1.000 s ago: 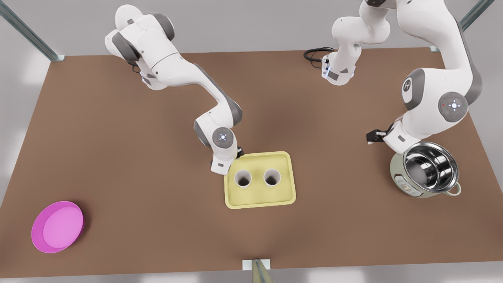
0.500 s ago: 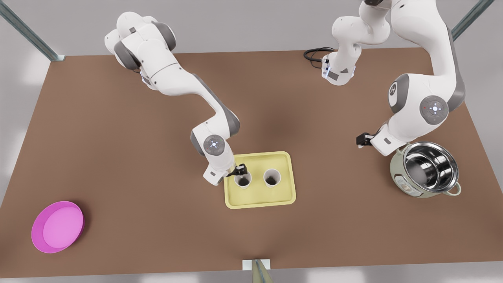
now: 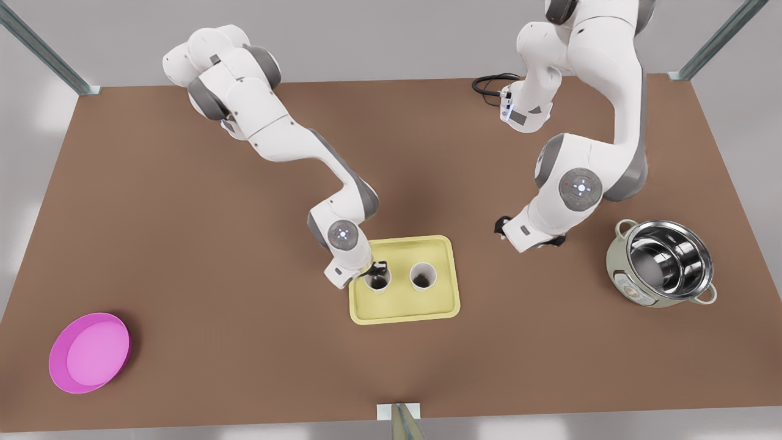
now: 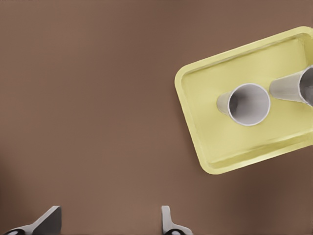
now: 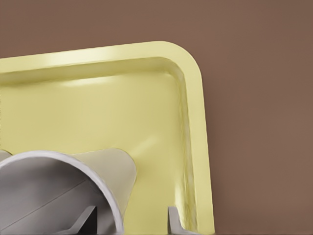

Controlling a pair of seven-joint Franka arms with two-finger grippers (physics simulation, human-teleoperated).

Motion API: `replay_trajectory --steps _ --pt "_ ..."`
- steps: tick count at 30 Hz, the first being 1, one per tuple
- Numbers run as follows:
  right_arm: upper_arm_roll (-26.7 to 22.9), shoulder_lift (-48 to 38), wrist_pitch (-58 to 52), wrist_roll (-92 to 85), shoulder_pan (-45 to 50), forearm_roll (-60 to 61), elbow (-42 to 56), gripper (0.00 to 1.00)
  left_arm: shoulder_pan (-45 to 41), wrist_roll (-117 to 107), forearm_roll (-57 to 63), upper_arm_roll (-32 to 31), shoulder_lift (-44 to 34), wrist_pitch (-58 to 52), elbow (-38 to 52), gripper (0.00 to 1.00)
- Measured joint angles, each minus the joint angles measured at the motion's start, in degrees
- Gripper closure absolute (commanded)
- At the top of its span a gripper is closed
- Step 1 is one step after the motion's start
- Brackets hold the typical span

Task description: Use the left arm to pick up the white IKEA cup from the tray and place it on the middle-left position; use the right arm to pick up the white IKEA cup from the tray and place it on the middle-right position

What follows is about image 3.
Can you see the stainless steel pot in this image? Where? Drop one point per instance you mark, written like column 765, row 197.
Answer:
column 663, row 263

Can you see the silver frame post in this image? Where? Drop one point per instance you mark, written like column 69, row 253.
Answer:
column 403, row 421
column 43, row 52
column 718, row 40

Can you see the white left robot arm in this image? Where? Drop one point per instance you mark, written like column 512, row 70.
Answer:
column 611, row 79

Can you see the yellow rectangular tray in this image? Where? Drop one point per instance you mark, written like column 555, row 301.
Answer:
column 404, row 280

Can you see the pink round plate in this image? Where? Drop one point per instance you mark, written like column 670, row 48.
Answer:
column 90, row 352

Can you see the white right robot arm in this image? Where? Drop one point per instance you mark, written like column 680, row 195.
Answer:
column 272, row 125

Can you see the white IKEA cup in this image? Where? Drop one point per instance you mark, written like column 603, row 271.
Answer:
column 379, row 280
column 423, row 277

